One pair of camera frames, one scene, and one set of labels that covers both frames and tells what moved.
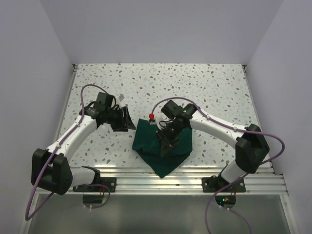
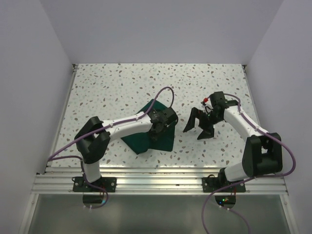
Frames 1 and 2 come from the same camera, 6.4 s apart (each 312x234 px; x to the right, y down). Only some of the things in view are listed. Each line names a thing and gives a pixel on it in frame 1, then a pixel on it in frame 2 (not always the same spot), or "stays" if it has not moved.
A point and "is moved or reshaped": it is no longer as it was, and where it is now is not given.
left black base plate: (101, 185) stays
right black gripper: (162, 132) to (208, 131)
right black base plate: (214, 184) stays
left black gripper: (123, 126) to (155, 136)
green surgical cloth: (146, 142) is moved or reshaped
